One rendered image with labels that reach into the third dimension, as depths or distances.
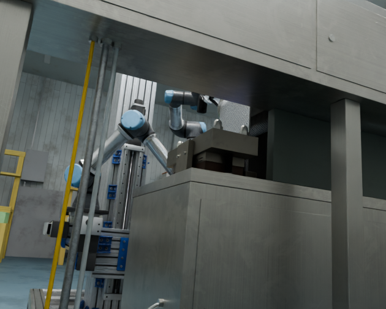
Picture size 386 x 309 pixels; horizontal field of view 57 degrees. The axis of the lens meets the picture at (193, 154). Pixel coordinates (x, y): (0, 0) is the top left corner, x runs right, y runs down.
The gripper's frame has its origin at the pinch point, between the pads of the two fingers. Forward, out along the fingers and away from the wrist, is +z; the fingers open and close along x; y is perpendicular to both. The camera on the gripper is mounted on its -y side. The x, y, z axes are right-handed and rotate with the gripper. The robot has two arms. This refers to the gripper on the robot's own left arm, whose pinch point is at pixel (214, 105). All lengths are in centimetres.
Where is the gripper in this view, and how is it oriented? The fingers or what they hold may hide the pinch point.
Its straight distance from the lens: 170.8
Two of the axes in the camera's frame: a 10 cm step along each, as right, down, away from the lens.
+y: 3.2, -8.6, -4.0
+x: 9.1, 1.7, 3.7
